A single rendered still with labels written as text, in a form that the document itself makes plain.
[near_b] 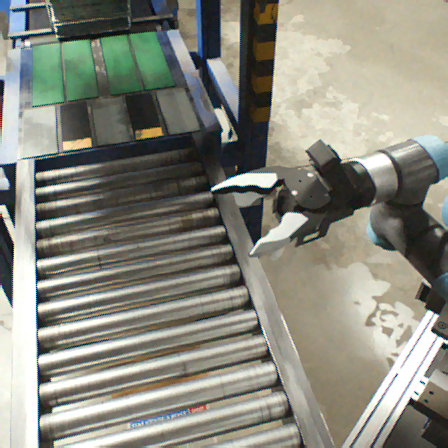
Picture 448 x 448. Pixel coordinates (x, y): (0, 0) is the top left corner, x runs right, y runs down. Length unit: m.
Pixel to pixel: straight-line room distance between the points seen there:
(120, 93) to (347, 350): 1.22
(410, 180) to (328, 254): 1.55
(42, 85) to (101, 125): 0.33
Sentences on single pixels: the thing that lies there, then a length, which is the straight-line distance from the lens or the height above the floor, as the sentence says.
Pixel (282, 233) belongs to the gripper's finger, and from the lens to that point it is 0.67.
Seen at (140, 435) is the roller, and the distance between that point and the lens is 1.00.
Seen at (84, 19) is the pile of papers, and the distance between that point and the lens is 2.18.
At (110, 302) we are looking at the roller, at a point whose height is 0.79.
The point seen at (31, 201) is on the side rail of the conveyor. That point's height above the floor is 0.80.
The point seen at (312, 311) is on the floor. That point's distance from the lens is 2.13.
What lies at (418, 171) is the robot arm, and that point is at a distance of 0.80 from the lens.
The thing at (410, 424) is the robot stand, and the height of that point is 0.21.
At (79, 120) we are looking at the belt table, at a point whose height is 0.80.
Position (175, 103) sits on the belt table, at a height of 0.80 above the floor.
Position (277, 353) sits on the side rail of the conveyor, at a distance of 1.07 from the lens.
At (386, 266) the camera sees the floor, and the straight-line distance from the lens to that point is 2.34.
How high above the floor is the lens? 1.72
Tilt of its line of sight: 46 degrees down
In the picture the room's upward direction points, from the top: straight up
